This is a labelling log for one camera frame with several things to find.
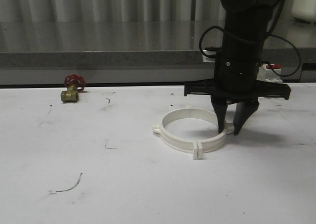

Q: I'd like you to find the brass valve red handwheel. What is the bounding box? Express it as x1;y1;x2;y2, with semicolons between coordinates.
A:
61;74;86;103

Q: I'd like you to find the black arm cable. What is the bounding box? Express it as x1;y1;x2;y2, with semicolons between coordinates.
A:
198;0;302;78

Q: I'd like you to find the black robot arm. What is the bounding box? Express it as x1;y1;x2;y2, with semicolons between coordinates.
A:
184;0;291;134

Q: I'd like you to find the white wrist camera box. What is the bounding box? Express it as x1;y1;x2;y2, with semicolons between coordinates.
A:
202;47;220;63

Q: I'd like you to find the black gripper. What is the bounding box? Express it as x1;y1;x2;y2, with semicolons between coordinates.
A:
184;53;291;135

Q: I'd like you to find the white half pipe clamp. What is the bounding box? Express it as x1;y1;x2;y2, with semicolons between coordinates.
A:
152;108;202;160
188;108;234;159

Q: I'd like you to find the grey stone counter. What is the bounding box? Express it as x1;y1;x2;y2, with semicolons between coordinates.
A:
0;20;316;86

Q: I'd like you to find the white container background right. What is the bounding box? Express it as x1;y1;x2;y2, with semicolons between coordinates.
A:
291;0;316;24

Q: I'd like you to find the white circuit breaker red switch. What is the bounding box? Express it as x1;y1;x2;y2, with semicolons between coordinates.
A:
257;64;283;83

